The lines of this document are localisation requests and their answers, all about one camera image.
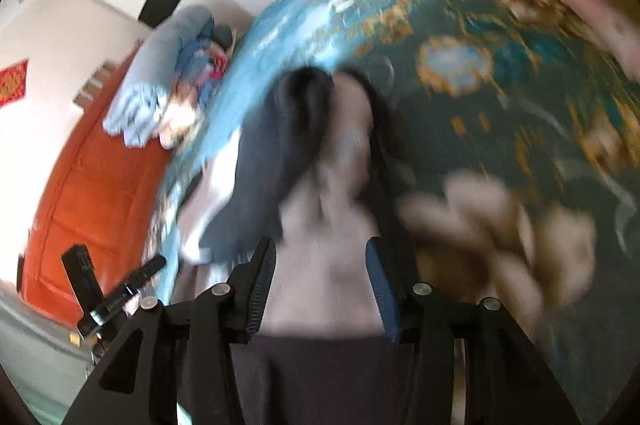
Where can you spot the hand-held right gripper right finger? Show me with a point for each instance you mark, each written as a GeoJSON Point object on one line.
{"type": "Point", "coordinates": [382, 285]}

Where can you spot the dark garment with mauve lining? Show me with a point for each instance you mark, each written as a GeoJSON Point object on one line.
{"type": "Point", "coordinates": [330, 245]}

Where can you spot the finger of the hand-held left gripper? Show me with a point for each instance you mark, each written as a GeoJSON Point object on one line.
{"type": "Point", "coordinates": [80, 267]}
{"type": "Point", "coordinates": [142, 275]}

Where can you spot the light blue folded quilt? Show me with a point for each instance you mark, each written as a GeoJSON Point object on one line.
{"type": "Point", "coordinates": [150, 70]}

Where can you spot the teal floral blanket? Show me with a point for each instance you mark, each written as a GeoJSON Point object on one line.
{"type": "Point", "coordinates": [450, 130]}

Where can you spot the white cloth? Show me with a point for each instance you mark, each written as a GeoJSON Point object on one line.
{"type": "Point", "coordinates": [210, 195]}

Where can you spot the red wall ornament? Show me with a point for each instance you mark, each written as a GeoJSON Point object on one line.
{"type": "Point", "coordinates": [12, 82]}

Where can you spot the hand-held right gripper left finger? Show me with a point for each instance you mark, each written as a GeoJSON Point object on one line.
{"type": "Point", "coordinates": [263, 285]}

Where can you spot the brown striped object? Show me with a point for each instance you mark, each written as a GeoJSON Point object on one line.
{"type": "Point", "coordinates": [95, 82]}

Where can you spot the colourful clothes heap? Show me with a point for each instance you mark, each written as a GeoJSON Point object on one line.
{"type": "Point", "coordinates": [207, 62]}

